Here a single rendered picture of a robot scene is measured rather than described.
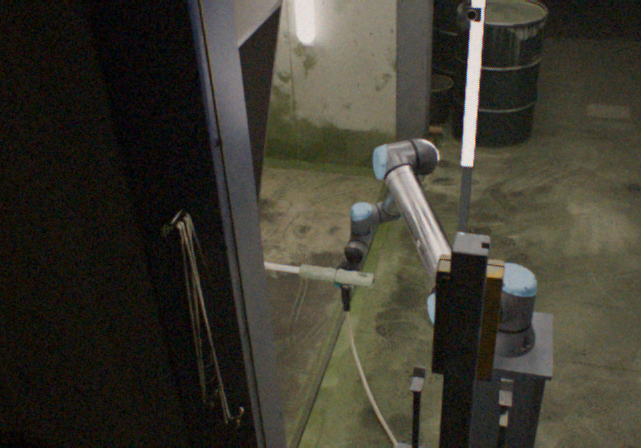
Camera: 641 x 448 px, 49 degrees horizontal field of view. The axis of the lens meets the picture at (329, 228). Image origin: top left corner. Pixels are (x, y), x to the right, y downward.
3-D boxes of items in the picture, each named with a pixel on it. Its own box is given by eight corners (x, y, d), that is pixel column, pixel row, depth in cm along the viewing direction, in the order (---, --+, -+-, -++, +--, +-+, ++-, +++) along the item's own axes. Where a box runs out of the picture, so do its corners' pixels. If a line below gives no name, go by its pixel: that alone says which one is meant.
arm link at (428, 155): (441, 127, 256) (394, 200, 318) (409, 134, 252) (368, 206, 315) (452, 155, 252) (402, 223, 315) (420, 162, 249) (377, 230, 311)
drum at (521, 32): (445, 117, 528) (450, -3, 478) (522, 114, 527) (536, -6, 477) (456, 154, 480) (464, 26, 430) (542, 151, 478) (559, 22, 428)
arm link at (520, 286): (542, 323, 231) (548, 281, 221) (496, 337, 227) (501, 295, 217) (516, 295, 243) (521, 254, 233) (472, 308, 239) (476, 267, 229)
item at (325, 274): (376, 309, 300) (374, 270, 285) (373, 317, 296) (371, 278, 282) (267, 293, 312) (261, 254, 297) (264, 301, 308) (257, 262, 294)
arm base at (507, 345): (535, 322, 246) (539, 300, 241) (534, 361, 231) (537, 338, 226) (480, 315, 251) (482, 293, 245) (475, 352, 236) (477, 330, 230)
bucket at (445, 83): (449, 128, 512) (450, 92, 496) (409, 125, 519) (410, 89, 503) (453, 110, 537) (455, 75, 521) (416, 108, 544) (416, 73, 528)
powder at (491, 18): (453, 2, 478) (453, 0, 478) (534, -1, 477) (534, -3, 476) (466, 28, 434) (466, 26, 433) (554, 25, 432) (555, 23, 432)
